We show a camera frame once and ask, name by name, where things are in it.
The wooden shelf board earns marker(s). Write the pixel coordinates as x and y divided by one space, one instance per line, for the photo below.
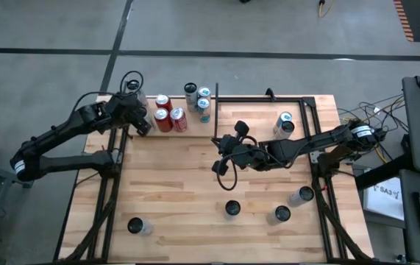
193 127

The red Coke Zero Sugar can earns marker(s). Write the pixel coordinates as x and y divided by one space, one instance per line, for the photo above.
162 119

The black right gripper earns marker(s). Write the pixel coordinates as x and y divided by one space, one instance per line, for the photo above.
242 154

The silver Celsius energy drink can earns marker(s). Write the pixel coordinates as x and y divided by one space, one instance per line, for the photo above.
191 94
232 207

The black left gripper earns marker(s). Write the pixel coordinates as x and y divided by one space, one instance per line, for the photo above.
128 110

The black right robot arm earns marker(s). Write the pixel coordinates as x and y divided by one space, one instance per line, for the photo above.
323 141

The grey metal bracket plate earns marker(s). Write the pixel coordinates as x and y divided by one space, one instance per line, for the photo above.
315 157

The blue silver Red Bull can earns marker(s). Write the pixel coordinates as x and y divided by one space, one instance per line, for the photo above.
204 108
204 91
286 117

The black clamp bracket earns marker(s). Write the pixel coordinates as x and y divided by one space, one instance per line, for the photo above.
269 94

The black desk leg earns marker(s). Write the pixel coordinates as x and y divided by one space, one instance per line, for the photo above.
382 171

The white SA3 paper sign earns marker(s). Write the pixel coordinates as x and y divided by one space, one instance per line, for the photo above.
386 200

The red Coca-Cola can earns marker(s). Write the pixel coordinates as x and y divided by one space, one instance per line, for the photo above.
178 119
162 100

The grey metal side table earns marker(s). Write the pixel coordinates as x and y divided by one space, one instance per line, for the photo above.
11 180

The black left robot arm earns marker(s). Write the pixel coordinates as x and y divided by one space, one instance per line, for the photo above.
59 162

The black shelf side post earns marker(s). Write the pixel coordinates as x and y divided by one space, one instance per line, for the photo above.
216 110

